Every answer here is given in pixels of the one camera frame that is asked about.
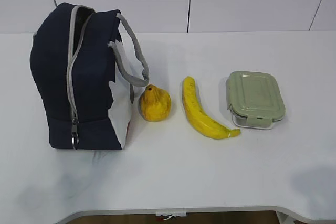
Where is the yellow banana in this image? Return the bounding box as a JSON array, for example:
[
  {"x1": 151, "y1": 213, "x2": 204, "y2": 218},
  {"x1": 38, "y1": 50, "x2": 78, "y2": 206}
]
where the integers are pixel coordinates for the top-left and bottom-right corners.
[{"x1": 182, "y1": 77, "x2": 241, "y2": 140}]

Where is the navy and white lunch bag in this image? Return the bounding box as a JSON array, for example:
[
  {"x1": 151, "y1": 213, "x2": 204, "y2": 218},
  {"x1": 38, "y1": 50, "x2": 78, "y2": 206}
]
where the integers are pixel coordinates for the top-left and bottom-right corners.
[{"x1": 30, "y1": 3, "x2": 149, "y2": 150}]

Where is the white tag under table edge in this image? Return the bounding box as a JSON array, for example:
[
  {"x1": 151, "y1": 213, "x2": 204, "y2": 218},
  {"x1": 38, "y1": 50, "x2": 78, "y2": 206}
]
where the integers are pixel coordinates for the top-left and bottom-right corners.
[{"x1": 155, "y1": 208, "x2": 187, "y2": 221}]

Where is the yellow pear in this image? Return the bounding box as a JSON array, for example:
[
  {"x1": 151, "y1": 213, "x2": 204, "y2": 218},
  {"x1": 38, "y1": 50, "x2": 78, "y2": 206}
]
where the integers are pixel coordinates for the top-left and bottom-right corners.
[{"x1": 139, "y1": 84, "x2": 172, "y2": 122}]

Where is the green lidded glass container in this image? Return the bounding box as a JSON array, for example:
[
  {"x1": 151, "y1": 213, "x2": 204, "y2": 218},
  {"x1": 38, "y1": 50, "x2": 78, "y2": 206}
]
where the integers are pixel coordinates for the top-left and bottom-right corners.
[{"x1": 226, "y1": 71, "x2": 286, "y2": 130}]

